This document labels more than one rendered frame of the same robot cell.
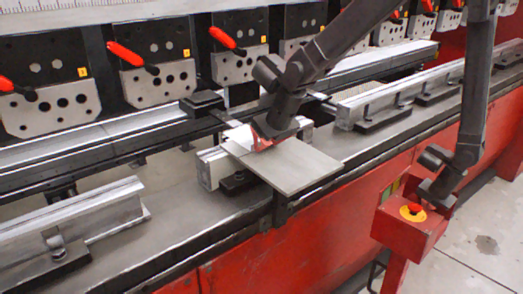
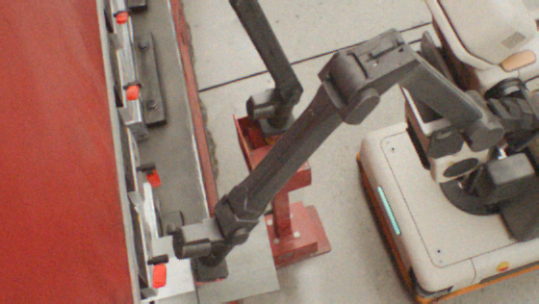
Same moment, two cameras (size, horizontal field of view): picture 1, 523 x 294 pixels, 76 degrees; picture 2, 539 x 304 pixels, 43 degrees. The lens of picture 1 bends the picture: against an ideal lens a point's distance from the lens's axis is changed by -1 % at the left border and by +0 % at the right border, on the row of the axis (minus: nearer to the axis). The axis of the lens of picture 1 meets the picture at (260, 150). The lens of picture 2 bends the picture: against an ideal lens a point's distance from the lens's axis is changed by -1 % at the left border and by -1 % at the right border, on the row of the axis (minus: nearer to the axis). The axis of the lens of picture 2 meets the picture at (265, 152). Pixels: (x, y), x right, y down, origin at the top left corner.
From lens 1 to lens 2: 1.11 m
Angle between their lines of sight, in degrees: 48
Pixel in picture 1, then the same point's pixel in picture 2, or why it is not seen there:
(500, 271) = not seen: hidden behind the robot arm
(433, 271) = (241, 113)
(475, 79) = (269, 45)
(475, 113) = (281, 64)
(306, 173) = (258, 256)
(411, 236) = (297, 176)
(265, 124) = (211, 269)
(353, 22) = (278, 184)
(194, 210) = not seen: outside the picture
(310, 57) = (249, 219)
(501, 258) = not seen: hidden behind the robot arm
